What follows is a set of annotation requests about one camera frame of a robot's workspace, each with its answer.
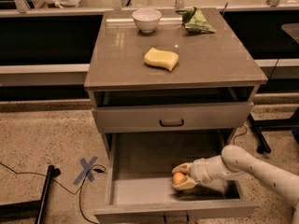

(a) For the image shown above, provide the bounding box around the black floor cable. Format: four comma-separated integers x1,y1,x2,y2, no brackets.
0,161,107,224

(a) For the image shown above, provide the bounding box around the blue tape cross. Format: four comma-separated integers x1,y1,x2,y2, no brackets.
73,156,97,185

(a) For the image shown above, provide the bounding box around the yellow sponge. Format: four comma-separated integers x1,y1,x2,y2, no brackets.
143,48,178,72

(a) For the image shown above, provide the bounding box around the grey drawer cabinet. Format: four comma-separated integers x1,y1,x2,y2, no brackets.
84,8,267,152

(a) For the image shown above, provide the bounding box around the open middle drawer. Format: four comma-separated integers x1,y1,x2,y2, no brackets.
94,130,257,224

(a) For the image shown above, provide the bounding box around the closed upper drawer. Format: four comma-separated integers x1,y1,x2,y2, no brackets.
93,102,253,133

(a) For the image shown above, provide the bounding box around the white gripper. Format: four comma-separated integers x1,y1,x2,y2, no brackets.
172,159,206,190

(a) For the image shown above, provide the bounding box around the black stand leg right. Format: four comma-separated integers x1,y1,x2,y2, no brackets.
248,115,271,154

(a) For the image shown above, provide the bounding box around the cable behind cabinet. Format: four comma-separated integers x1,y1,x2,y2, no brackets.
232,123,249,147

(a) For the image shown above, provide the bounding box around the black stand leg left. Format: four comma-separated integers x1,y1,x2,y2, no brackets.
0,165,61,224

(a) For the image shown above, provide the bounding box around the orange fruit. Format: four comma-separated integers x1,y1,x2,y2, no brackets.
173,173,184,184

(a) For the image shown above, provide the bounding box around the green chip bag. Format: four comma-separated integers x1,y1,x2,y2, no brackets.
176,7,216,34

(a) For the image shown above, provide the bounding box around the black stand leg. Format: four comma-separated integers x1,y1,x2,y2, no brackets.
0,165,61,224
248,115,271,154

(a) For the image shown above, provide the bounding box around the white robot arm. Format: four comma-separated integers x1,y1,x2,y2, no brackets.
172,145,299,224

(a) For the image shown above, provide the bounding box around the white bowl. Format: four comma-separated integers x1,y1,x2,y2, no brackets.
132,8,162,33

